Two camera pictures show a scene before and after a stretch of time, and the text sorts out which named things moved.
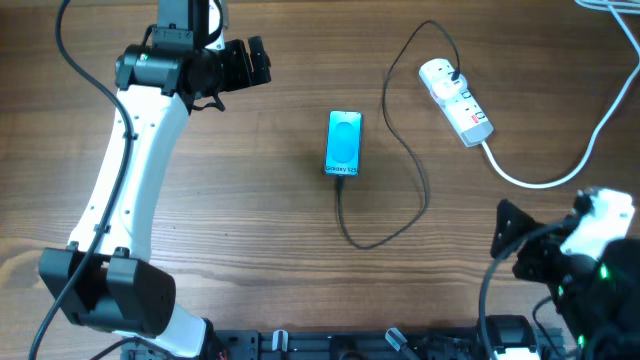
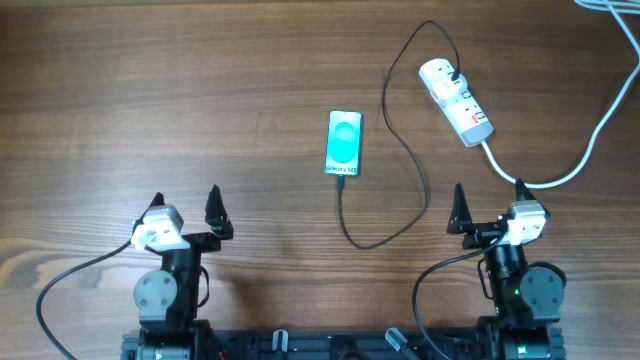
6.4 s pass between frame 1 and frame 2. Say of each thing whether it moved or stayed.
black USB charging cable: stayed
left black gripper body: moved
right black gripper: moved
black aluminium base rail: stayed
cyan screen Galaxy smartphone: stayed
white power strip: stayed
